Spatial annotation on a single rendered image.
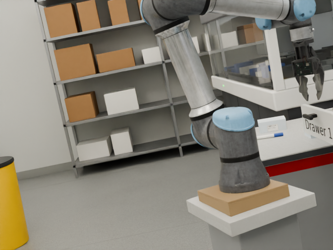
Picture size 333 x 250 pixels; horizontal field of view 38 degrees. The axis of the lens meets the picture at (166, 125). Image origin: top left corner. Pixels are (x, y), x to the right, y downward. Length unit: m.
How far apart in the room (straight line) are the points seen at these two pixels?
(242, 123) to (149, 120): 4.55
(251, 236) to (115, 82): 4.61
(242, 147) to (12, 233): 2.68
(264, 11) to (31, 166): 4.97
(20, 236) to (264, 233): 2.69
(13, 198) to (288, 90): 2.18
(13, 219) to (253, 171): 2.66
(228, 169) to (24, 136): 4.85
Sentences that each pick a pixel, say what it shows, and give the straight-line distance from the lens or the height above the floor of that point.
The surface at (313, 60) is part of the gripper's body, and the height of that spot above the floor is 1.10.
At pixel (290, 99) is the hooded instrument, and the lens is 2.60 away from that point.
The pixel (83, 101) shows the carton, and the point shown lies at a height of 0.82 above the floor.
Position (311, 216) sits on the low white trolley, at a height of 0.50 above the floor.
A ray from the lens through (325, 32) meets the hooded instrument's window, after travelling 2.67.
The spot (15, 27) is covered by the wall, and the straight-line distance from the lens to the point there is 6.04.
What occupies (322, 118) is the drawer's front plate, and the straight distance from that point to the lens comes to 1.73.
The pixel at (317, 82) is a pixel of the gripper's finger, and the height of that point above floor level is 1.02.
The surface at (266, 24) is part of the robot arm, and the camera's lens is 1.64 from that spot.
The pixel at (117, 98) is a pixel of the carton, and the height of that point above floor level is 0.78.
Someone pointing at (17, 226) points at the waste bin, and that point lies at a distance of 3.85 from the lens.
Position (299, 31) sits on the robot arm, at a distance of 1.72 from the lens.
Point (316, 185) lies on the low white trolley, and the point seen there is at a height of 0.61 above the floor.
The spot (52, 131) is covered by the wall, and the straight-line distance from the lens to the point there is 6.03.
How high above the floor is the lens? 1.24
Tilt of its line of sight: 9 degrees down
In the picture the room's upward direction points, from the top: 11 degrees counter-clockwise
